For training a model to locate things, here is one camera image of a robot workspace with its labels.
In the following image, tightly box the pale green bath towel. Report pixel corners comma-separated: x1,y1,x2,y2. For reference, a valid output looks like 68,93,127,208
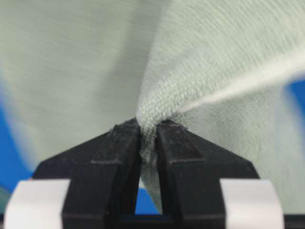
0,0,305,213

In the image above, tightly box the blue table mat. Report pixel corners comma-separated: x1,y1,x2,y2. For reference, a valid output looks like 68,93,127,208
0,79,305,214

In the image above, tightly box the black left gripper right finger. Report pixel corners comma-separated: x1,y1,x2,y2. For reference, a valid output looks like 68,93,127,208
156,119,284,229

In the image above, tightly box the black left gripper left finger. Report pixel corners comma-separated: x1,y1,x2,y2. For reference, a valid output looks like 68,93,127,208
4,118,141,229

